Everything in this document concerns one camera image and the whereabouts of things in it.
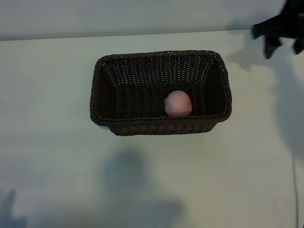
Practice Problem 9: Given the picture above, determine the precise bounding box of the dark brown wicker basket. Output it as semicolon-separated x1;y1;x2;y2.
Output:
89;49;233;136

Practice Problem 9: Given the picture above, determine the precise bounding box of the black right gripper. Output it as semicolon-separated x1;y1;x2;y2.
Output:
252;0;304;59

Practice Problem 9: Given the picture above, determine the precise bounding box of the pink toy peach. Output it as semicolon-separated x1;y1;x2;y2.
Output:
163;90;193;117

